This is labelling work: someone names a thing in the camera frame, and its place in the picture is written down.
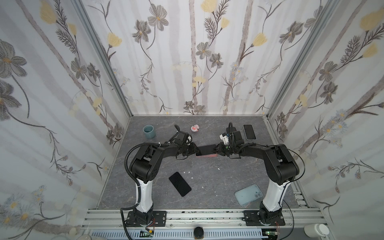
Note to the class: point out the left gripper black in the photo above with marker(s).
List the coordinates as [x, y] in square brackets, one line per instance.
[193, 146]

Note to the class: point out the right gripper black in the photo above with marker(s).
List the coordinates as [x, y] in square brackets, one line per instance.
[220, 148]

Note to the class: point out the light blue phone case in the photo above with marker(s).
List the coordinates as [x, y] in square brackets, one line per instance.
[249, 132]

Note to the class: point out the black smartphone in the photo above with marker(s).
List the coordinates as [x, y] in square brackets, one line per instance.
[206, 150]
[180, 184]

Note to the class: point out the pink phone case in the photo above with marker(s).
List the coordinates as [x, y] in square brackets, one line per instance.
[207, 156]

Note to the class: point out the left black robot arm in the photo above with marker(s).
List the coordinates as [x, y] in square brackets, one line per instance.
[142, 164]

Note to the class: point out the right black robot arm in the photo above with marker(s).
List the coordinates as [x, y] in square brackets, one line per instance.
[281, 169]

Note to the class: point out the pale green phone case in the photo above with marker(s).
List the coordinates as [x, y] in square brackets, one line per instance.
[248, 194]

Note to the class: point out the pink white cupcake toy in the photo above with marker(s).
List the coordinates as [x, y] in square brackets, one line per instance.
[195, 128]

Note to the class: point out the teal ceramic cup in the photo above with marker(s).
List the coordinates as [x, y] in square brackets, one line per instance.
[149, 131]

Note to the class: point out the black round knob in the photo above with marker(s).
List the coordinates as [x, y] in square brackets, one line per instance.
[198, 233]

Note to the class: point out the white cylinder container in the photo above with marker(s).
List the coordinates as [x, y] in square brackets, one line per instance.
[316, 230]

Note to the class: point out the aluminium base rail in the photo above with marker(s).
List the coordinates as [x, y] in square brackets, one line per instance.
[218, 224]

